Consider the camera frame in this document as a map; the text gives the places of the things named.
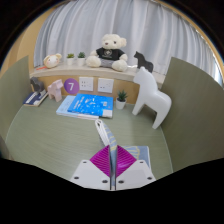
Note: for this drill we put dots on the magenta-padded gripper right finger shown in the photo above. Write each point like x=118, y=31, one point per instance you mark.
x=136, y=173

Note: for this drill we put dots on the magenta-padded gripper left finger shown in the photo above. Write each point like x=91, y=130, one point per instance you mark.
x=90, y=173

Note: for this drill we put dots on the bright blue book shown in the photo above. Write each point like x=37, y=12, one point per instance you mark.
x=90, y=104

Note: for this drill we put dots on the light blue book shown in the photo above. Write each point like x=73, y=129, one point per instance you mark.
x=63, y=108

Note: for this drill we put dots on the small potted plant, white pot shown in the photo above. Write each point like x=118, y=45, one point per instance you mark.
x=70, y=61
x=121, y=104
x=81, y=61

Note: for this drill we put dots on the large white horse figure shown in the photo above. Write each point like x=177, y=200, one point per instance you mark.
x=151, y=96

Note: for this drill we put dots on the green desk divider panel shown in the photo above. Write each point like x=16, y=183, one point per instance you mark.
x=13, y=93
x=196, y=113

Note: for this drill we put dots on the round purple number sign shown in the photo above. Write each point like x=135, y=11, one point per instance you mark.
x=71, y=86

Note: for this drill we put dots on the pink horse figure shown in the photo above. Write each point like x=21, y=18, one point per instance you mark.
x=55, y=90

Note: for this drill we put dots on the dark blue book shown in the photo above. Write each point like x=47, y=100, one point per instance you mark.
x=33, y=99

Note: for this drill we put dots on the dark grey horse figure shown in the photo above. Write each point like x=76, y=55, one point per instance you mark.
x=36, y=84

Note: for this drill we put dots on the wooden desk ledge shelf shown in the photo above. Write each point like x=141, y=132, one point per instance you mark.
x=66, y=71

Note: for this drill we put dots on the black horse figure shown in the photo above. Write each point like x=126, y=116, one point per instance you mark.
x=144, y=63

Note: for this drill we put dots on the small cream orange plush toy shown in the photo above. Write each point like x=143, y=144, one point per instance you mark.
x=51, y=61

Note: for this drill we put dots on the cream teddy bear, black shirt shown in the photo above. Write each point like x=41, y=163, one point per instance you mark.
x=108, y=55

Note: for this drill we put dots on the white grey curtain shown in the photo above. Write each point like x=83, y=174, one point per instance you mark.
x=133, y=23

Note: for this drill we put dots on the white wall socket plate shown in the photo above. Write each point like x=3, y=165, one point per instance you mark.
x=86, y=84
x=105, y=85

